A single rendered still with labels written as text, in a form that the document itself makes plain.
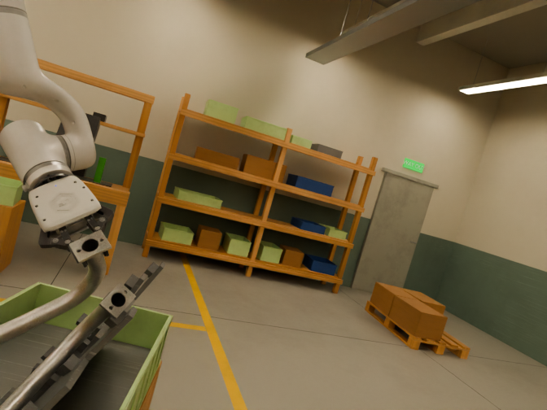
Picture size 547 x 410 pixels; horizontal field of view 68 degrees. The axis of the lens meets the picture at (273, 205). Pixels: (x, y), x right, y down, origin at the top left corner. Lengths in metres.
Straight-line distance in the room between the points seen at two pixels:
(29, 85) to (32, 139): 0.10
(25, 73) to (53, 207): 0.26
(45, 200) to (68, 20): 5.49
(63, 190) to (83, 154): 0.12
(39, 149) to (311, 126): 5.84
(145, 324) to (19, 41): 0.84
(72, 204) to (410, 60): 7.04
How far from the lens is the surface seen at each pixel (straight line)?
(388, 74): 7.28
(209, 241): 5.71
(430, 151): 7.74
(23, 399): 0.88
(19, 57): 0.91
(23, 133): 0.91
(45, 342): 1.33
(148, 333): 1.36
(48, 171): 0.84
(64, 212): 0.79
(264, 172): 5.74
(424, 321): 5.20
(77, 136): 0.92
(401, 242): 7.58
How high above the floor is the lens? 1.45
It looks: 4 degrees down
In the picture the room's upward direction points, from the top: 16 degrees clockwise
